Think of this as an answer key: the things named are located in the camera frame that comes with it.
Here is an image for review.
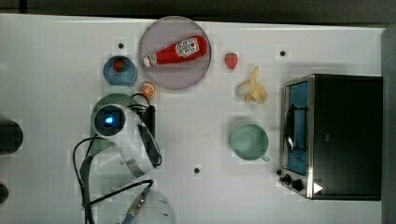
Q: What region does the orange slice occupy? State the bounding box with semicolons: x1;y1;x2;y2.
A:
139;82;156;99

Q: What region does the blue bowl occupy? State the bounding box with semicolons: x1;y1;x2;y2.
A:
103;56;137;87

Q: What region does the green oval strainer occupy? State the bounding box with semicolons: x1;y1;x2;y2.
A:
88;93;142;156

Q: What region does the purple round plate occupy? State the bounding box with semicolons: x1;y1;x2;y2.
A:
138;16;211;90

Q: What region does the peeled banana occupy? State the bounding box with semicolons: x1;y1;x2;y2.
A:
236;65;268;104

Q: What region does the red strawberry on table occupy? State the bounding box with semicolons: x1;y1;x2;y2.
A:
224;52;238;69

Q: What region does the green mug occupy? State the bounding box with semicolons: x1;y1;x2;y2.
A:
229;123;270;162

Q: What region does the black object at left edge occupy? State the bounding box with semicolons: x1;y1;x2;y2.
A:
0;119;23;155

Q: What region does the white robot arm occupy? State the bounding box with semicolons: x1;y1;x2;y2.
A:
77;104;177;224

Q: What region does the dark object lower left edge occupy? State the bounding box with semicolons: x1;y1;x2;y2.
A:
0;184;9;203

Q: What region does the strawberry in blue bowl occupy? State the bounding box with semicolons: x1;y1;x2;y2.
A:
113;60;127;73

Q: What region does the black toaster oven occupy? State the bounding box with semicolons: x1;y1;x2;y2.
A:
277;74;383;201

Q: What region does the red ketchup bottle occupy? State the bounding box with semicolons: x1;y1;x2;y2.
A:
143;35;208;67

